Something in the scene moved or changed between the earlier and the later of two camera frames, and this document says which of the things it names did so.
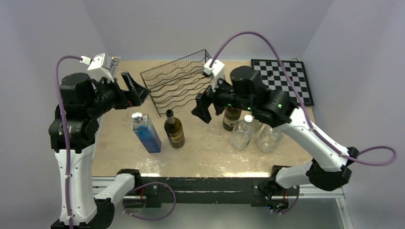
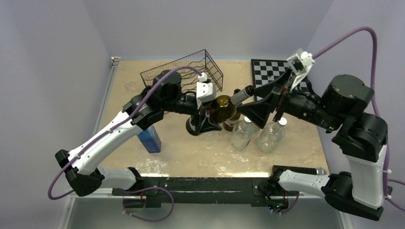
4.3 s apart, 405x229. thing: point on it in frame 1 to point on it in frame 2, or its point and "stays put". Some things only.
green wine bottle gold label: (174, 127) to (223, 110)
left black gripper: (136, 96) to (196, 120)
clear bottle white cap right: (270, 139) stays put
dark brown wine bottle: (231, 116) stays put
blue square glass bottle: (144, 131) stays put
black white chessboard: (274, 78) stays put
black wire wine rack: (177, 82) stays put
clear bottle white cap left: (243, 133) stays put
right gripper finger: (202, 98) to (263, 90)
